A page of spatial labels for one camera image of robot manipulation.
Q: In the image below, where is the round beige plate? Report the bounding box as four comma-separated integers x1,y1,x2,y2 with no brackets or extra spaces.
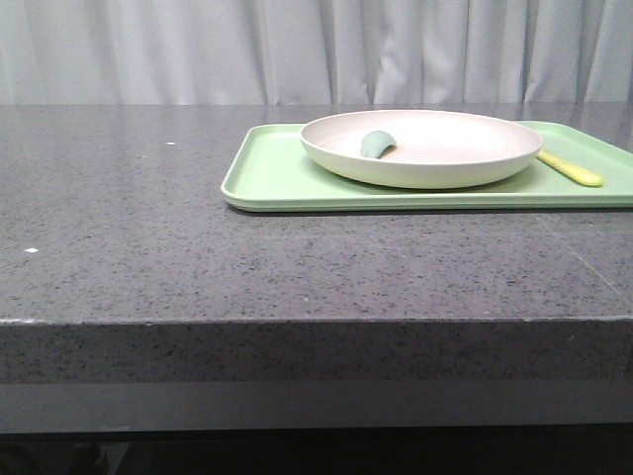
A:
300,110,544,189

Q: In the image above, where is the yellow plastic fork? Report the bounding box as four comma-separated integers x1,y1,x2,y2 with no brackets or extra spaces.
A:
537,150,604,188

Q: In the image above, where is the light green serving tray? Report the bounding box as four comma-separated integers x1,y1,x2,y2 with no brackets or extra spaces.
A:
221,121,632,213

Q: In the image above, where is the pale green plastic spoon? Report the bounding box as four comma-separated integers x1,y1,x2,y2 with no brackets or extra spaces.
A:
361,131,397,158

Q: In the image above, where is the white pleated curtain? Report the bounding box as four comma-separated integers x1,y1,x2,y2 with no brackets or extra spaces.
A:
1,1,632,105

